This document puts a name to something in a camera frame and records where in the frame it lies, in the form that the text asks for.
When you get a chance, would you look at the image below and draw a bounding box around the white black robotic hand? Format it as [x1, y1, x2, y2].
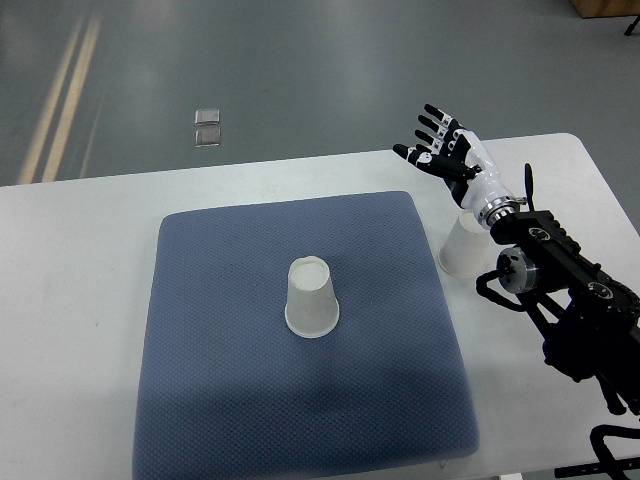
[393, 104, 519, 229]

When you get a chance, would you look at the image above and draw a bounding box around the white paper cup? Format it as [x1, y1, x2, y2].
[285, 256, 340, 339]
[437, 210, 490, 278]

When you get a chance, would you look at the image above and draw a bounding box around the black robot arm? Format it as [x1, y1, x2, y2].
[476, 207, 639, 415]

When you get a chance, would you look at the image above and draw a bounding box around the brown wooden furniture corner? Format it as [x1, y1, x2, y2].
[570, 0, 640, 19]

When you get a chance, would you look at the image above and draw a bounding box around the black stand leg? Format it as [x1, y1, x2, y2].
[624, 15, 640, 36]

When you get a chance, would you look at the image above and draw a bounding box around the upper metal floor plate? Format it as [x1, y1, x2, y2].
[194, 108, 220, 125]

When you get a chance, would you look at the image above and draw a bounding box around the blue grey fabric cushion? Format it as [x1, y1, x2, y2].
[132, 191, 479, 479]

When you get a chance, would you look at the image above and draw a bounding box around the black cable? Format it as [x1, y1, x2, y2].
[588, 424, 640, 480]

